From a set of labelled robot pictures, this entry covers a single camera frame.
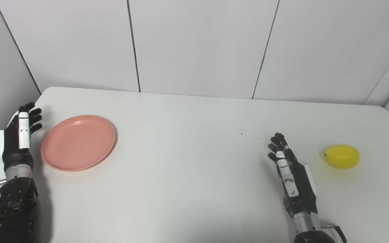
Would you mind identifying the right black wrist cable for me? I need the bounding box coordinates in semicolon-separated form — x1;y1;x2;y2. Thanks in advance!
320;222;347;243

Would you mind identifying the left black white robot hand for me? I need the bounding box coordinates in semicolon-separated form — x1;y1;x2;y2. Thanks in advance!
0;102;43;169

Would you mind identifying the yellow lemon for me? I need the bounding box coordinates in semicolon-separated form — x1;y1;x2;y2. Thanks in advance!
324;144;360;169

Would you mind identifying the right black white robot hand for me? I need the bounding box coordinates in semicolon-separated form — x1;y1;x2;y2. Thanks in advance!
268;133;318;217

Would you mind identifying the pink round plate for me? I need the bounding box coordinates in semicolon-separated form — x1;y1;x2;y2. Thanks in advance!
40;115;116;172

